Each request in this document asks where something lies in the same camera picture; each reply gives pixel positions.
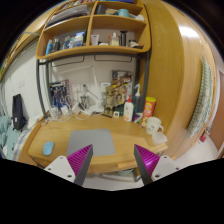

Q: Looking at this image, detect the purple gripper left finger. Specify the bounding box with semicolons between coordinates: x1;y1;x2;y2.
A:
44;143;94;187

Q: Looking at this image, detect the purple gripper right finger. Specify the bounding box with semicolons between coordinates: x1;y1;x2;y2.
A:
133;143;181;187

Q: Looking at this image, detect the grey mouse pad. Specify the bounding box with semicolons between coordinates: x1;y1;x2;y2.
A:
66;129;115;156

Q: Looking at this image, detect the light blue computer mouse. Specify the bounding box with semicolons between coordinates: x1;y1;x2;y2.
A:
42;141;54;156

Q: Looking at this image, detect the clear plastic container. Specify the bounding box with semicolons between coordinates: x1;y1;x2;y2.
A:
152;132;168;145

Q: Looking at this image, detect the white mug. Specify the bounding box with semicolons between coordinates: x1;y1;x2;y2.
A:
146;117;164;135

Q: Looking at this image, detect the wooden desk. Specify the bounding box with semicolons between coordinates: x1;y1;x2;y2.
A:
28;115;168;173

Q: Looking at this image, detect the white bottle red cap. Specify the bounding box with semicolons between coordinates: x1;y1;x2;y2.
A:
123;97;134;122

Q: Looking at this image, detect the red yellow snack canister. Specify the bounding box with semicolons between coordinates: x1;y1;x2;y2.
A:
142;97;156;125

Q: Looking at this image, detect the dark spray bottle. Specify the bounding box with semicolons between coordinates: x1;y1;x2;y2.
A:
133;84;141;114

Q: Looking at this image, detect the black bag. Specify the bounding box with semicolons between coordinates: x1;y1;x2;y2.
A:
12;94;26;130

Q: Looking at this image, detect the hanging patterned towel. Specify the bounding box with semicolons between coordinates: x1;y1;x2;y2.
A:
187;57;213;138

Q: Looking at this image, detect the blue poster box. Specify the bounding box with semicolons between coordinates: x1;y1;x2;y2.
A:
49;79;71;109

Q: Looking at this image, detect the tall wooden wardrobe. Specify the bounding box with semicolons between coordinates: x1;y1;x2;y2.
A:
145;0;216;158

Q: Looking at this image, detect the blue bottle on shelf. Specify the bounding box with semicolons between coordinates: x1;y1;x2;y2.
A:
45;40;53;55

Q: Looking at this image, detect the white cup on shelf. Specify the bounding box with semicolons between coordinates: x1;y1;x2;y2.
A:
91;34;99;46

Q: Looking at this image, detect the black bottle on shelf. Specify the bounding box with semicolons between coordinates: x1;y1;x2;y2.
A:
120;30;128;46

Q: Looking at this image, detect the teal cup on shelf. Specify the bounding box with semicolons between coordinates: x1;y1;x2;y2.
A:
118;9;129;17

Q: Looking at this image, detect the white charger with cables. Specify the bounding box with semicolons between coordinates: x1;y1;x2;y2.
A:
49;101;93;122

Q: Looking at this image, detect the wooden wall shelf unit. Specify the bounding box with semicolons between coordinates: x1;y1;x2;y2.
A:
36;0;151;60

